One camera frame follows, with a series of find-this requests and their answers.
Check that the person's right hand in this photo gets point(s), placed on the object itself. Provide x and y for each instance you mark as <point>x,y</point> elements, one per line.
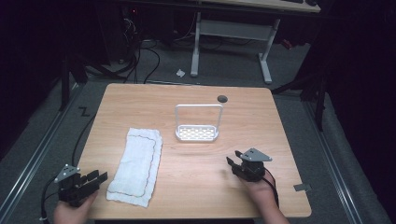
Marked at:
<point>261,193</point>

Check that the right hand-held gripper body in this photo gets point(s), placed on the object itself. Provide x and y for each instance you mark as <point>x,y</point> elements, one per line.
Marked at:
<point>250,169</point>

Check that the desk with white legs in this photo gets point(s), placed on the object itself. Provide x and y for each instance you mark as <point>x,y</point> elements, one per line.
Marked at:
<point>236,29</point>

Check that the grey tape piece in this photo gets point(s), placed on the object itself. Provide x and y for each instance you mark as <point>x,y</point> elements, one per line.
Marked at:
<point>302,187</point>

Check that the metal floor rail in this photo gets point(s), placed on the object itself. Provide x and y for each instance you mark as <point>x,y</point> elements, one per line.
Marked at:
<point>334,161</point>
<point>34,161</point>

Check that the person's left hand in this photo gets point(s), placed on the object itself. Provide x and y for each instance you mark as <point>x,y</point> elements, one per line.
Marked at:
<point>73,213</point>

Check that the black round table grommet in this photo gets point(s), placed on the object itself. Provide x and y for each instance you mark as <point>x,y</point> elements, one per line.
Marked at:
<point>222,99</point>

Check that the crumpled white paper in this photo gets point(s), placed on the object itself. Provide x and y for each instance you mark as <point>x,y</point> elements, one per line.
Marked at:
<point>180,73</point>

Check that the white towel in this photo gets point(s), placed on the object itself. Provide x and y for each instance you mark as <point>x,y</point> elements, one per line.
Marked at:
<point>137,168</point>

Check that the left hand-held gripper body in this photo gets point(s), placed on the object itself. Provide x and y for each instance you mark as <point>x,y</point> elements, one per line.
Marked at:
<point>70,189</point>

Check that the white rack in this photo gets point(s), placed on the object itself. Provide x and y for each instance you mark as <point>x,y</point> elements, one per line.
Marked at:
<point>196,133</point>

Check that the dark computer tower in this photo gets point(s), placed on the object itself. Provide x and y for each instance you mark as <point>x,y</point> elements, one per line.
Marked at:
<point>120,34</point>

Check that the black metal stand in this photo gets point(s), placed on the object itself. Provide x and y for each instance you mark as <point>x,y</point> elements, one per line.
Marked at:
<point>319,102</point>
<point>64,84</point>

